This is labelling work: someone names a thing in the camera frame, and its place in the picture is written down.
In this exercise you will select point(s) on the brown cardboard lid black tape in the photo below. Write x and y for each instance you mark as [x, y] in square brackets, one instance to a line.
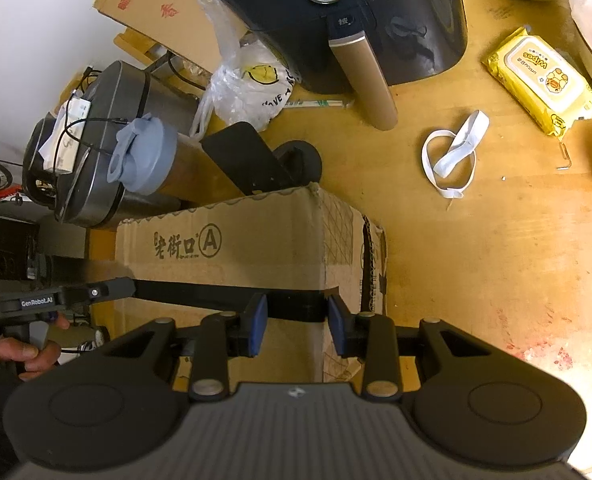
[256, 255]

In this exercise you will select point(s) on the yellow wet wipes pack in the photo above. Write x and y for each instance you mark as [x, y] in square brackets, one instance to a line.
[540, 80]

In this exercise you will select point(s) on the white elastic band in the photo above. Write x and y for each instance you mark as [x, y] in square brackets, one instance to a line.
[450, 160]

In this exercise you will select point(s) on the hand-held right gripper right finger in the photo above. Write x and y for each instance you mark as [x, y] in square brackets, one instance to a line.
[336, 324]

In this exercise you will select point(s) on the black phone stand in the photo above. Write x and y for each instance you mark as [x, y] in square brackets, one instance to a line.
[246, 155]

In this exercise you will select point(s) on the person's left hand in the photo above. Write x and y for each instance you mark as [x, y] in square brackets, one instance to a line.
[31, 357]

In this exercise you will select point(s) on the small metal hex key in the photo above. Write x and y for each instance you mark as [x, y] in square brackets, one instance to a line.
[564, 157]

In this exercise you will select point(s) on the white folded paper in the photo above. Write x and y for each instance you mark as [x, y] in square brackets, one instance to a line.
[66, 135]

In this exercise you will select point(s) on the dark blue air fryer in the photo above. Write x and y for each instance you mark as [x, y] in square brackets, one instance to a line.
[365, 10]

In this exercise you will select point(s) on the wooden desktop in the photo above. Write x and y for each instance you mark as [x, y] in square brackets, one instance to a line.
[475, 260]

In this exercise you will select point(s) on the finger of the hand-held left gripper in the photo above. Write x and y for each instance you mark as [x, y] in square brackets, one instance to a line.
[106, 290]

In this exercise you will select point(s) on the wrapped chopsticks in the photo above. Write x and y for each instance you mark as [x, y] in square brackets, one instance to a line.
[316, 104]

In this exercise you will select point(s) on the red printed cardboard box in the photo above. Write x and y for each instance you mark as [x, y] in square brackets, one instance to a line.
[166, 5]

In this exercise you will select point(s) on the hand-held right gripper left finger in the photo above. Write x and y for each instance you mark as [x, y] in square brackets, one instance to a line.
[259, 322]

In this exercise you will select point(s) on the white printed plastic bag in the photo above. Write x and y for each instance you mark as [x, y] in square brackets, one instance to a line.
[246, 85]

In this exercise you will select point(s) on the shaker bottle grey lid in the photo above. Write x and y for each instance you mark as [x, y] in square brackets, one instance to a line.
[146, 155]

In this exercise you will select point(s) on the silver rice cooker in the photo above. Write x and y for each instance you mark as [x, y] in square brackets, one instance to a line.
[106, 160]

